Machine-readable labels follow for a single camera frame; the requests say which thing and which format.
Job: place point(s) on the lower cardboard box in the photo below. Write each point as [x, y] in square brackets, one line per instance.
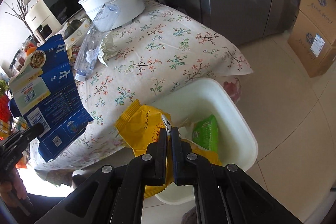
[311, 46]

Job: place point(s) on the bare twig decoration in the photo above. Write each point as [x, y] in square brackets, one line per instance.
[19, 10]

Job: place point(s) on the wire storage rack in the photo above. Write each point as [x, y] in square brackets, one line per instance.
[9, 124]

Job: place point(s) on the person's left hand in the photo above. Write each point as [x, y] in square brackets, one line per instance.
[17, 184]

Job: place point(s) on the green snack wrapper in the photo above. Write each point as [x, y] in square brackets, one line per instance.
[206, 133]

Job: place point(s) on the blue cardboard milk box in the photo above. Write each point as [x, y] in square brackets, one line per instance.
[45, 92]

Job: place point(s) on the red cartoon drink can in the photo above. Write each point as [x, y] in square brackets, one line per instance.
[72, 53]

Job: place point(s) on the large orange fruit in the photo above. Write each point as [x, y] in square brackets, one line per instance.
[30, 50]

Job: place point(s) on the crumpled pale green paper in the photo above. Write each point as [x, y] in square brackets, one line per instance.
[107, 49]

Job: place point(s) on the cream small appliance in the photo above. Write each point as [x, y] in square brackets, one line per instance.
[42, 22]

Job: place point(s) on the upper cardboard box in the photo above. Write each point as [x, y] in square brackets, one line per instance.
[322, 14]

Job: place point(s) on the white floral bowl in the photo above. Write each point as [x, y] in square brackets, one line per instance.
[76, 31]

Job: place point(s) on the yellow snack bag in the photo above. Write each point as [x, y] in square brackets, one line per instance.
[139, 126]

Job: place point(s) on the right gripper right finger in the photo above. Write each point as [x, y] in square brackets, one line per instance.
[193, 169]

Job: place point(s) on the clear plastic bottle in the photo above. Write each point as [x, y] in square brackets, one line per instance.
[89, 50]

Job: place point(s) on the white plastic trash bin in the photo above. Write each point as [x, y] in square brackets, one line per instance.
[202, 98]

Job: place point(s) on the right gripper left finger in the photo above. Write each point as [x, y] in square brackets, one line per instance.
[130, 181]

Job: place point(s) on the dark green pumpkin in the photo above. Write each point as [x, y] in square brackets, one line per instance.
[72, 27]

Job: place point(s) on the floral tablecloth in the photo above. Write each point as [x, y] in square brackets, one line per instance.
[161, 51]

